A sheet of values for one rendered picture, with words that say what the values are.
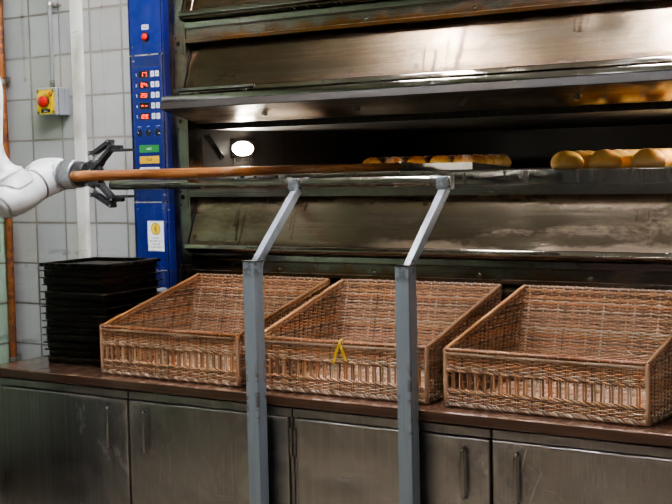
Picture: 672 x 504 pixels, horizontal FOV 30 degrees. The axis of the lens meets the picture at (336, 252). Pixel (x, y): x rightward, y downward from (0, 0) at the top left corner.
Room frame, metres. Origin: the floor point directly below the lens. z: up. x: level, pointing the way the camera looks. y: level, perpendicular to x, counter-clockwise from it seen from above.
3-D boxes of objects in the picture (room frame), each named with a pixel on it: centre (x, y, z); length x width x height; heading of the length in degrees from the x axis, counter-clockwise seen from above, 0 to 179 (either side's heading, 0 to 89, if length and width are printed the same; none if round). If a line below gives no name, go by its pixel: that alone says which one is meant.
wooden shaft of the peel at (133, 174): (4.12, 0.23, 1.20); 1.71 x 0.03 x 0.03; 146
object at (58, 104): (4.58, 1.01, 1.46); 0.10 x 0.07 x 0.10; 57
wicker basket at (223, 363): (3.89, 0.38, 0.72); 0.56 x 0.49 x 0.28; 56
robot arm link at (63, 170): (3.82, 0.79, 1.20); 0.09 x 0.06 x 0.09; 146
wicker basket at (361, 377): (3.56, -0.12, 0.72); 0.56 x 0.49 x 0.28; 58
